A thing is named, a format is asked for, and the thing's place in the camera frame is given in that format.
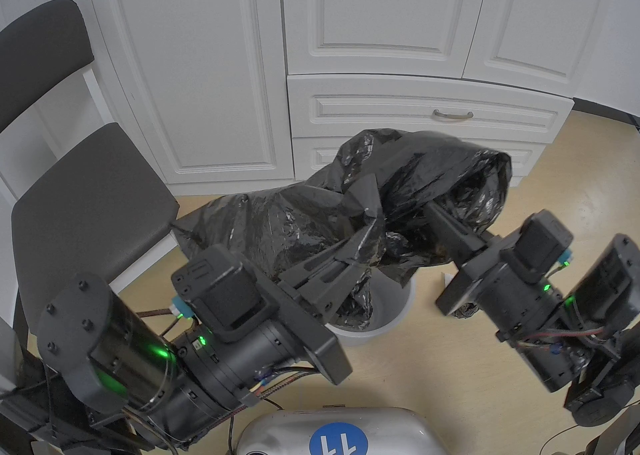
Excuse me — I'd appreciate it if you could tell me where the white wardrobe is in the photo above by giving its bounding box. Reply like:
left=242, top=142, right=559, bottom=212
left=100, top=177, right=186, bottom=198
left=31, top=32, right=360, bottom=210
left=60, top=0, right=576, bottom=199

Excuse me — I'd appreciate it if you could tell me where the thin black cable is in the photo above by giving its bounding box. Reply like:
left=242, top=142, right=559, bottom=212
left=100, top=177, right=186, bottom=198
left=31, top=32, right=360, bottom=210
left=544, top=428, right=601, bottom=455

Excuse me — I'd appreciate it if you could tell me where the black plastic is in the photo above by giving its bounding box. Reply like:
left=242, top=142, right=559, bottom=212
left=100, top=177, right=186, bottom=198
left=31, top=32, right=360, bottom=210
left=451, top=299, right=482, bottom=320

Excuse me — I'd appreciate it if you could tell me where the white trash bin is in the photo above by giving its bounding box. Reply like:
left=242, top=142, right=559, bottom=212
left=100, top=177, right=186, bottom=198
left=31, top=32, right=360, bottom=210
left=325, top=270, right=418, bottom=348

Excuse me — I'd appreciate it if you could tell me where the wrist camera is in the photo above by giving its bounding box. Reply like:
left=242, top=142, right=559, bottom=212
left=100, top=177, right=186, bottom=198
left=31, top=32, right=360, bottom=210
left=171, top=243, right=268, bottom=344
left=515, top=210, right=575, bottom=270

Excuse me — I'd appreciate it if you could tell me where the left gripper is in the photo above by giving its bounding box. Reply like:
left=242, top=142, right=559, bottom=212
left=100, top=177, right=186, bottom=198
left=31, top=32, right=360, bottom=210
left=185, top=248, right=375, bottom=409

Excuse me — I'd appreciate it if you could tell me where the black plastic bag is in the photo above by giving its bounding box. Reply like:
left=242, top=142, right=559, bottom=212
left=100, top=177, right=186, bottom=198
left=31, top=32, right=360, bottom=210
left=172, top=128, right=513, bottom=331

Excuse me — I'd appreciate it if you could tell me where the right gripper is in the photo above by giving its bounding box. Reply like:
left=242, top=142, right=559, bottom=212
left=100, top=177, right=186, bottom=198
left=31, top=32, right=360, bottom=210
left=425, top=202, right=557, bottom=345

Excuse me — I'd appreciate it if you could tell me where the dark grey white chair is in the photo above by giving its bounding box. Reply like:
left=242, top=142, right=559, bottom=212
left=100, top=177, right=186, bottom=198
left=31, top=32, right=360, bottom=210
left=0, top=0, right=182, bottom=344

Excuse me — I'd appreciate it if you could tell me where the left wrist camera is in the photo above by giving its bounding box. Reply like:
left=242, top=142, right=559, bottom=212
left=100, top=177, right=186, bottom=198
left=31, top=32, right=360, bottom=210
left=171, top=243, right=268, bottom=344

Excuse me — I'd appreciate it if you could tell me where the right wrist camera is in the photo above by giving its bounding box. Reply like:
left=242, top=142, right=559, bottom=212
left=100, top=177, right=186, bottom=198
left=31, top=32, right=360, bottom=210
left=515, top=210, right=575, bottom=270

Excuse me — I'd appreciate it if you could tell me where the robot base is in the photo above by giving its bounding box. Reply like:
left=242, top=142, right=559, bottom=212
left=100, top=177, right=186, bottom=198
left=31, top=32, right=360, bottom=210
left=239, top=405, right=451, bottom=455

